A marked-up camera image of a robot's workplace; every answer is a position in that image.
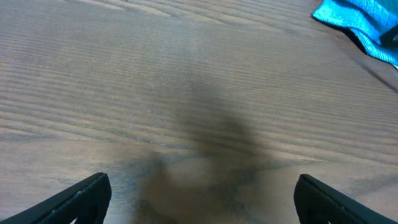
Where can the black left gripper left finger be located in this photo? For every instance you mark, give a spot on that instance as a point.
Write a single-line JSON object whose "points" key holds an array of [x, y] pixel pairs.
{"points": [[83, 203]]}

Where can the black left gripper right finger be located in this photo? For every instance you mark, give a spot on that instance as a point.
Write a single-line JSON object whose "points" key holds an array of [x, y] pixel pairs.
{"points": [[318, 203]]}

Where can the blue microfiber cloth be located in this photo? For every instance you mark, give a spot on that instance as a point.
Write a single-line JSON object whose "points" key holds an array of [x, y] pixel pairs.
{"points": [[373, 23]]}

